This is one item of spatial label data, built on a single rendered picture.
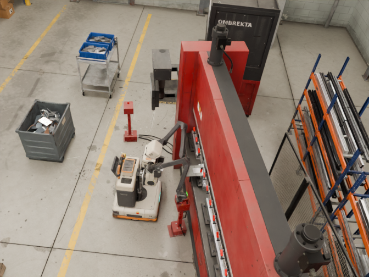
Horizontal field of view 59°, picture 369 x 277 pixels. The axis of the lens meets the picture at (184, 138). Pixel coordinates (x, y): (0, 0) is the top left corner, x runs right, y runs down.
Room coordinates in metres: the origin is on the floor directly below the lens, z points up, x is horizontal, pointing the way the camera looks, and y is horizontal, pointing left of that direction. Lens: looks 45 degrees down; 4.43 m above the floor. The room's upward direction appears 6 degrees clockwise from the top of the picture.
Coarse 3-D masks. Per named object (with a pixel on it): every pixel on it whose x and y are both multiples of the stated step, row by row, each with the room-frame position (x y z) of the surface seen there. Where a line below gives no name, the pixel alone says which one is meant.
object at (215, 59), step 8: (224, 24) 3.48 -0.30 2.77; (216, 32) 3.38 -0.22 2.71; (224, 32) 3.39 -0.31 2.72; (216, 40) 3.37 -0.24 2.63; (224, 40) 3.32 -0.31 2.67; (216, 48) 3.31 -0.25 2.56; (224, 48) 3.32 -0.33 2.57; (216, 56) 3.38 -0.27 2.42; (216, 64) 3.36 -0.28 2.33; (232, 64) 3.26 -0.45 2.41
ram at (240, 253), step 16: (208, 112) 2.90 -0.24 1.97; (208, 128) 2.80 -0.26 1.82; (208, 144) 2.69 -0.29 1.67; (208, 160) 2.58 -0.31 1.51; (224, 160) 2.13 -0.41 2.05; (208, 176) 2.47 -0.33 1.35; (224, 176) 2.03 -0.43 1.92; (224, 192) 1.94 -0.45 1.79; (224, 208) 1.84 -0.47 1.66; (240, 208) 1.57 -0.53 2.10; (224, 224) 1.74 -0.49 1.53; (240, 224) 1.48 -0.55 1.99; (240, 240) 1.40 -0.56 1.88; (240, 256) 1.31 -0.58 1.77; (240, 272) 1.22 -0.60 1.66; (256, 272) 1.06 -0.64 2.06
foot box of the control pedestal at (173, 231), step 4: (172, 224) 2.50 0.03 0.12; (184, 224) 2.52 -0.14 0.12; (168, 228) 2.49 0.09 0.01; (172, 228) 2.45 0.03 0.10; (184, 228) 2.46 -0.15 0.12; (172, 232) 2.42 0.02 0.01; (176, 232) 2.39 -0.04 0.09; (180, 232) 2.41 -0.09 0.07; (184, 232) 2.43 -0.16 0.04; (172, 236) 2.36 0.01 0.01
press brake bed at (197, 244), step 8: (184, 184) 3.30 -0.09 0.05; (184, 192) 3.13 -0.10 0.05; (192, 192) 2.64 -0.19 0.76; (192, 200) 2.57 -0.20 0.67; (192, 208) 2.51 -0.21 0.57; (192, 216) 2.45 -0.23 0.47; (192, 224) 2.39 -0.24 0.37; (192, 232) 2.44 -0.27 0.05; (200, 232) 2.02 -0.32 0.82; (192, 240) 2.32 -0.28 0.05; (200, 240) 1.96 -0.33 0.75; (192, 248) 2.22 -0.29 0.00; (200, 248) 1.90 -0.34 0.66; (200, 272) 1.73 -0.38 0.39
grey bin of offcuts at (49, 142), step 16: (32, 112) 4.02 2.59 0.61; (48, 112) 4.23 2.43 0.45; (64, 112) 4.00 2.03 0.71; (16, 128) 3.51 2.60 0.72; (32, 128) 3.73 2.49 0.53; (48, 128) 3.75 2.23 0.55; (64, 128) 3.87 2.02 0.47; (32, 144) 3.47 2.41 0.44; (48, 144) 3.47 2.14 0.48; (64, 144) 3.71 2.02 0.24; (48, 160) 3.50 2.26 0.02
